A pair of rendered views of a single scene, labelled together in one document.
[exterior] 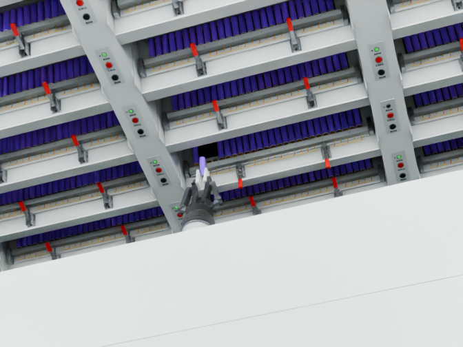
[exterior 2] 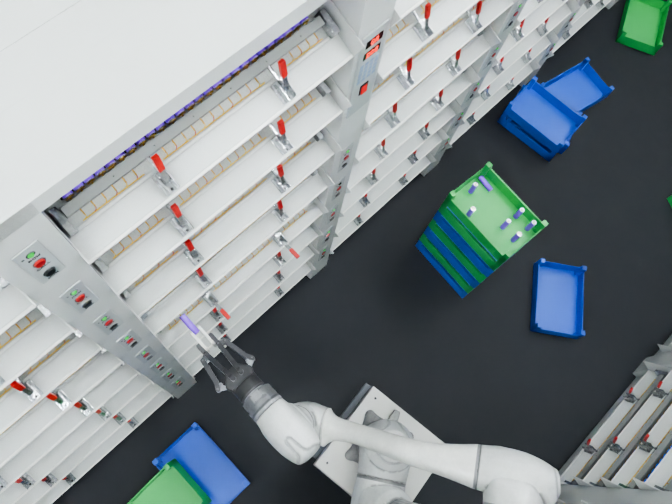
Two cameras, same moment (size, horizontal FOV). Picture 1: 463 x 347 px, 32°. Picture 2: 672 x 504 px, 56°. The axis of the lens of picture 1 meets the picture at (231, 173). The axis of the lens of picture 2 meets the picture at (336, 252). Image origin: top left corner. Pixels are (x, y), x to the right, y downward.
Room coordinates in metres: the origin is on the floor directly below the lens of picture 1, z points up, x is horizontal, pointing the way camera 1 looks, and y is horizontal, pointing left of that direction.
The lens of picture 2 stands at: (1.51, 0.25, 2.52)
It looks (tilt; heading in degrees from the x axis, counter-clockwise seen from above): 71 degrees down; 287
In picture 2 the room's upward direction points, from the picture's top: 16 degrees clockwise
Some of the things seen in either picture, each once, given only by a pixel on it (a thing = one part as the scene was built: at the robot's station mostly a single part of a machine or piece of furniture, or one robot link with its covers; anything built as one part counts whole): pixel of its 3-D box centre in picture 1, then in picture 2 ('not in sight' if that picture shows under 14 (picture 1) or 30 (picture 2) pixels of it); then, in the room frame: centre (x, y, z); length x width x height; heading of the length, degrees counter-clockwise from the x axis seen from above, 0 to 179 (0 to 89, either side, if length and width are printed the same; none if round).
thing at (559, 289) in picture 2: not in sight; (558, 298); (0.88, -0.94, 0.04); 0.30 x 0.20 x 0.08; 114
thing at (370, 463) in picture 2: not in sight; (387, 448); (1.24, 0.01, 0.47); 0.18 x 0.16 x 0.22; 111
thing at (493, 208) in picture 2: not in sight; (495, 212); (1.33, -0.86, 0.52); 0.30 x 0.20 x 0.08; 163
